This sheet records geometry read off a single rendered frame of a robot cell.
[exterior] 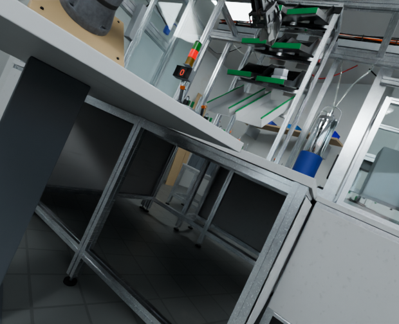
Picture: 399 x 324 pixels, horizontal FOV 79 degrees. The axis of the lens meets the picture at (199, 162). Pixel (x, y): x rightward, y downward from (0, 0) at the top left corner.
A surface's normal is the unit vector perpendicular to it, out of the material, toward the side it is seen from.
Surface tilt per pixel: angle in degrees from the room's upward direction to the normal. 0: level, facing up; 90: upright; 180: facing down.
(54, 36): 90
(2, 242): 90
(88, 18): 116
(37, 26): 90
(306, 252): 90
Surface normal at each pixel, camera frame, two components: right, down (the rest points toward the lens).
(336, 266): -0.43, -0.18
